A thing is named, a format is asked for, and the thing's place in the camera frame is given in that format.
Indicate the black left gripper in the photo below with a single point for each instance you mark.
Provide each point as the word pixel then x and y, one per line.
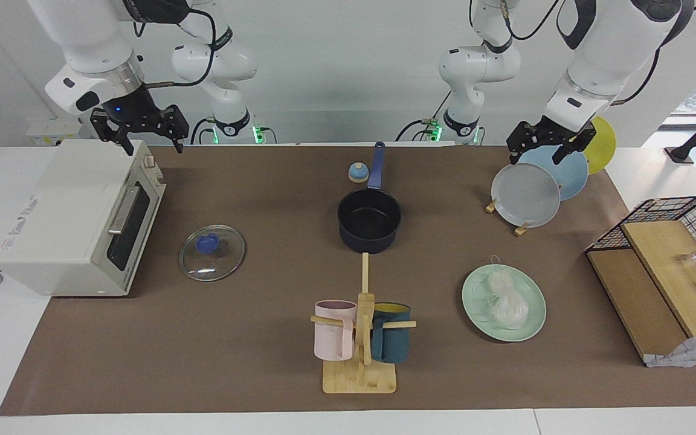
pixel 541 134

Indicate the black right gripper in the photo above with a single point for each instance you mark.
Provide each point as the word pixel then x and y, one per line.
pixel 136 115

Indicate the glass lid with blue knob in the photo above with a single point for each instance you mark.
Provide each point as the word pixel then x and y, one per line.
pixel 212 257

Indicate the white vermicelli bundle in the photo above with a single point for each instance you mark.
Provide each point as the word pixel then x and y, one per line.
pixel 505 299

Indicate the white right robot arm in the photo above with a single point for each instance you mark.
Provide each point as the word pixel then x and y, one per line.
pixel 88 36

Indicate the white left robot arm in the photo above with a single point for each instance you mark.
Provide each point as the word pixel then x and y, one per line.
pixel 614 42

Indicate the light blue plate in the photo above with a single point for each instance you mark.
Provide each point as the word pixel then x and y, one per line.
pixel 571 172

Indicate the grey plate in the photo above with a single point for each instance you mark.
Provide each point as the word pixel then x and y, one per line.
pixel 526 196

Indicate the yellow plate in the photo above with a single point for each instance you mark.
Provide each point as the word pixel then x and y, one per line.
pixel 603 148

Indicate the wooden plate rack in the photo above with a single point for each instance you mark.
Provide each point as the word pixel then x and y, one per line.
pixel 522 229

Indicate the mint green plate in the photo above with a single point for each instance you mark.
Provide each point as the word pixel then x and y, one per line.
pixel 529 326

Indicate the white power box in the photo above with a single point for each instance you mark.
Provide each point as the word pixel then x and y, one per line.
pixel 52 130

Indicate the cream toaster oven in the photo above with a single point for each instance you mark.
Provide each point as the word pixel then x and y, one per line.
pixel 64 211

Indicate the light wooden board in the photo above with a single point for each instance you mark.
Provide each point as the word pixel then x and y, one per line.
pixel 668 272

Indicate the brown wooden board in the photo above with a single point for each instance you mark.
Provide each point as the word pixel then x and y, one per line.
pixel 635 302

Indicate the small blue wooden knob bell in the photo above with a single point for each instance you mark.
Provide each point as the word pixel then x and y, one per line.
pixel 358 174

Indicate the brown table mat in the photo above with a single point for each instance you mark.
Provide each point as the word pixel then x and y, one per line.
pixel 233 338

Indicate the teal mug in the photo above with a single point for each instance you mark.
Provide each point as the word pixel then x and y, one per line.
pixel 393 344

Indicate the patterned white cloth bag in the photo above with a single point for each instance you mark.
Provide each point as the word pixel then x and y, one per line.
pixel 695 350

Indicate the pink mug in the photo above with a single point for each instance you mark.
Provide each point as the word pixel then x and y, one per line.
pixel 333 338

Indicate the wooden mug tree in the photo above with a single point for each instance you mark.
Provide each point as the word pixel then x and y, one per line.
pixel 360 377

